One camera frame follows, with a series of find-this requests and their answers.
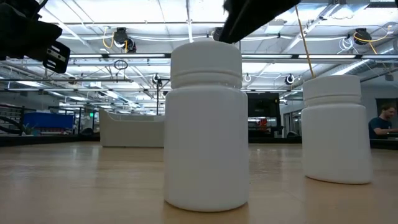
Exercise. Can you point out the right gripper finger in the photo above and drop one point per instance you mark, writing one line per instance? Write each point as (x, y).
(252, 18)

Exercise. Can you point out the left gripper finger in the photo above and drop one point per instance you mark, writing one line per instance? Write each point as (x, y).
(40, 37)
(57, 59)

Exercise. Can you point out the white plastic pill bottle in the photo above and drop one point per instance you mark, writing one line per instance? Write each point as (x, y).
(206, 140)
(336, 140)

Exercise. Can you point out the white plastic basket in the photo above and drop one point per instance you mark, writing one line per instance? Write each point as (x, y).
(130, 130)

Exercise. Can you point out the dark storage shelving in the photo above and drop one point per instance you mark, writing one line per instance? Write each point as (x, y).
(11, 119)

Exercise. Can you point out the large black monitor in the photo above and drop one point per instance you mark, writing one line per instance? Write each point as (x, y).
(263, 105)

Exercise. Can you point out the person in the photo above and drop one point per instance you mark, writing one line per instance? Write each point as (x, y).
(381, 124)

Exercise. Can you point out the black metal frame rig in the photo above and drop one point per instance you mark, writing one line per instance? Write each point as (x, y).
(158, 96)

